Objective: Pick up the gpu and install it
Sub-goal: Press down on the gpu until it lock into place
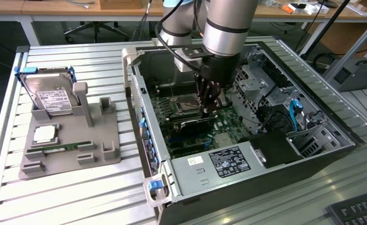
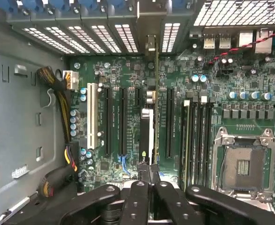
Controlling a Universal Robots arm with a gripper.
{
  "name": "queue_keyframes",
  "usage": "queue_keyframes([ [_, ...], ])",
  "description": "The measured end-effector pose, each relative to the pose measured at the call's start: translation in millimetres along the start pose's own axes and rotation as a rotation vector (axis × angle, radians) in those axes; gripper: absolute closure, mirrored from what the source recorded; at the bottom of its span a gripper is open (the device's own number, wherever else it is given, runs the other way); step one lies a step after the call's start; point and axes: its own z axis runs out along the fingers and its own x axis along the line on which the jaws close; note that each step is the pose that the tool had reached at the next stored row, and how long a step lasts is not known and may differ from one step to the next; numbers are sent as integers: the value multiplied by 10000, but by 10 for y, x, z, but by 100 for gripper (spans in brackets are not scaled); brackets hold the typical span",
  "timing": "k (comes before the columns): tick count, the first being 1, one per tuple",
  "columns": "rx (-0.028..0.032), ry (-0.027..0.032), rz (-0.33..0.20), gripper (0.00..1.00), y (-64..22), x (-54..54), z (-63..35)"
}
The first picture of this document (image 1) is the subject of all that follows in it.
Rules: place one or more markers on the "wooden desk with white legs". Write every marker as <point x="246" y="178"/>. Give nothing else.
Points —
<point x="46" y="8"/>
<point x="299" y="17"/>

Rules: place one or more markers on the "perforated metal drive cage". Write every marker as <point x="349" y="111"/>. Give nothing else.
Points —
<point x="255" y="86"/>

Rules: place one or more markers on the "hard disk with blue caddy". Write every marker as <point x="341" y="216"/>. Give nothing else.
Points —
<point x="50" y="93"/>

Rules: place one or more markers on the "green motherboard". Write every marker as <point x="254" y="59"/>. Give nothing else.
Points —
<point x="190" y="143"/>

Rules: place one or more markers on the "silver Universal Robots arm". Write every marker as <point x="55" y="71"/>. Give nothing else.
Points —
<point x="227" y="23"/>

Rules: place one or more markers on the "metal disk bay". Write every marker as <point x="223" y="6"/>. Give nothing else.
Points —
<point x="311" y="143"/>

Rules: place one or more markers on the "grey power supply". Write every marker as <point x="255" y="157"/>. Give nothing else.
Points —
<point x="195" y="173"/>

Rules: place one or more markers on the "black expansion slot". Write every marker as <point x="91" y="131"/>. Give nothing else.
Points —
<point x="191" y="153"/>
<point x="190" y="147"/>

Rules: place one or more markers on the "black keyboard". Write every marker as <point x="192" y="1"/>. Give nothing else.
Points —
<point x="361" y="211"/>

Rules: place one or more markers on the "black stand pole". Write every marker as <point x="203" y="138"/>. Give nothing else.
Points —
<point x="325" y="27"/>

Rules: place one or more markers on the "black open PC case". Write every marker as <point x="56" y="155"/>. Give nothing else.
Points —
<point x="264" y="187"/>

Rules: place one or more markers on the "white small box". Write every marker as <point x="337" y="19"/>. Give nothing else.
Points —
<point x="315" y="9"/>

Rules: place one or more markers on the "silver chipset heatsink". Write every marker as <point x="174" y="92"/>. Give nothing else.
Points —
<point x="224" y="140"/>

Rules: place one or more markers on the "thin locking lever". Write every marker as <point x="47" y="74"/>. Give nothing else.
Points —
<point x="172" y="92"/>

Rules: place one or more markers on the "silver CPU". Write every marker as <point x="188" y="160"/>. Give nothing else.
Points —
<point x="46" y="134"/>

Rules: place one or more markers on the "black office chair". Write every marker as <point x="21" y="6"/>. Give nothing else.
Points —
<point x="98" y="28"/>

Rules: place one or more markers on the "grey printed parts rack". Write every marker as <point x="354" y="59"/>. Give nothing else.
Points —
<point x="74" y="131"/>

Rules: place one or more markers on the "green RAM stick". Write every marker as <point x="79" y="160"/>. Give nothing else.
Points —
<point x="64" y="148"/>

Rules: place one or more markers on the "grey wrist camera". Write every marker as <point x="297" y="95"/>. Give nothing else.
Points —
<point x="184" y="64"/>

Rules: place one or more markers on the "CPU socket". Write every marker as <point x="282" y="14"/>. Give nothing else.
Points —
<point x="184" y="104"/>

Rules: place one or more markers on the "graphics card with black cooler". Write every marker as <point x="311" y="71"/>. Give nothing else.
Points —
<point x="199" y="127"/>

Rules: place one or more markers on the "black plastic shroud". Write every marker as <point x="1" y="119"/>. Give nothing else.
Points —
<point x="274" y="147"/>

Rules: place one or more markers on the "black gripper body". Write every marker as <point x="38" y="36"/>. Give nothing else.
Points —
<point x="220" y="68"/>

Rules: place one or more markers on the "orange small box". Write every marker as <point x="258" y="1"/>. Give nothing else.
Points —
<point x="287" y="9"/>

